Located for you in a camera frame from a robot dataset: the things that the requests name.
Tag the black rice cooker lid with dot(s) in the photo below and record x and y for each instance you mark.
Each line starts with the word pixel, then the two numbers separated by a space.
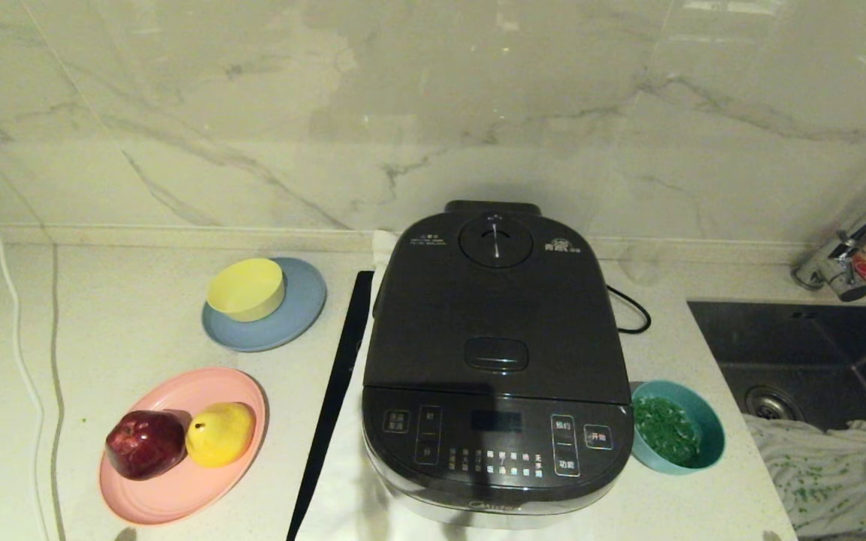
pixel 493 308

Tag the green rice grains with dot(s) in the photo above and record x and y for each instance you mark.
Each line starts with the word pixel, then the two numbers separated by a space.
pixel 666 430

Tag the teal bowl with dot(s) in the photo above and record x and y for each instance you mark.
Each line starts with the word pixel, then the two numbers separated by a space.
pixel 710 439

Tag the yellow bowl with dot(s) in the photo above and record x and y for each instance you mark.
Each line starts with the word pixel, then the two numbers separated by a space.
pixel 245 289

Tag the black rice cooker body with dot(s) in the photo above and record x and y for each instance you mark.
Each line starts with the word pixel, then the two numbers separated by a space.
pixel 493 451

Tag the blue plate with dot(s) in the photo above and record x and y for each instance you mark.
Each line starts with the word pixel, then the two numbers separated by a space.
pixel 301 308

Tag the flat black strip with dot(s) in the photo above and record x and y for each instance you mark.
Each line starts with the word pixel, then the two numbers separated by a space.
pixel 335 391

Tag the yellow pear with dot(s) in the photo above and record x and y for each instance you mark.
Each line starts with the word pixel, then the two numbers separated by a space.
pixel 221 434

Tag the red apple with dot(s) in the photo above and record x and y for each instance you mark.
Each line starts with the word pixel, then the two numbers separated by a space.
pixel 146 445

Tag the pink plate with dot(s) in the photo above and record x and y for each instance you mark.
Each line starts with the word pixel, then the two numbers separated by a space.
pixel 177 496

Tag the sink drain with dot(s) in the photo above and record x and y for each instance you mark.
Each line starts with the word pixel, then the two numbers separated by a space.
pixel 773 403

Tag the steel sink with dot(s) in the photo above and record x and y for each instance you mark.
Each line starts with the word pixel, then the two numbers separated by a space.
pixel 794 353

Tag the chrome faucet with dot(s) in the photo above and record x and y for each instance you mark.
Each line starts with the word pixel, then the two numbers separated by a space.
pixel 865 225

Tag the white cloth with green specks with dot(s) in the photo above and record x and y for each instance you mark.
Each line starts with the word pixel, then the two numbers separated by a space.
pixel 831 473

